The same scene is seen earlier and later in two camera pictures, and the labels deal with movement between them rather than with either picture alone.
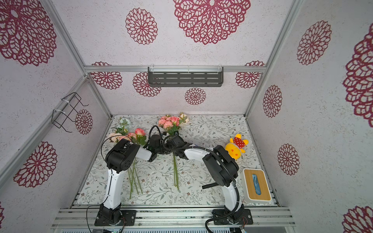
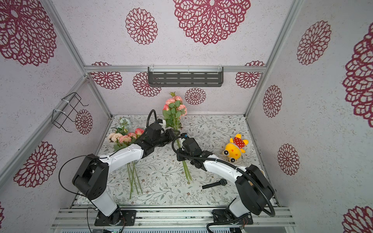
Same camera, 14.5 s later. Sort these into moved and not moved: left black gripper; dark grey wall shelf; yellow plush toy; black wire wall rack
Moved: left black gripper
Not moved: yellow plush toy; dark grey wall shelf; black wire wall rack
